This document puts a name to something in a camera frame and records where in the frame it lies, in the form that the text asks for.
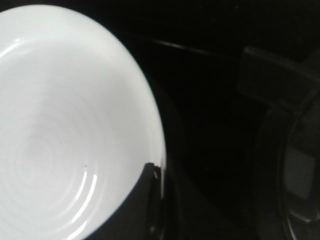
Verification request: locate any white round plate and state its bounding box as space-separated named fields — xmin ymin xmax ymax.
xmin=0 ymin=4 xmax=166 ymax=240

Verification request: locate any black glass gas cooktop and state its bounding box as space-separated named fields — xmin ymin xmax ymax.
xmin=0 ymin=0 xmax=320 ymax=240

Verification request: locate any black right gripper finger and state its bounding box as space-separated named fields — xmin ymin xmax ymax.
xmin=87 ymin=163 xmax=164 ymax=240

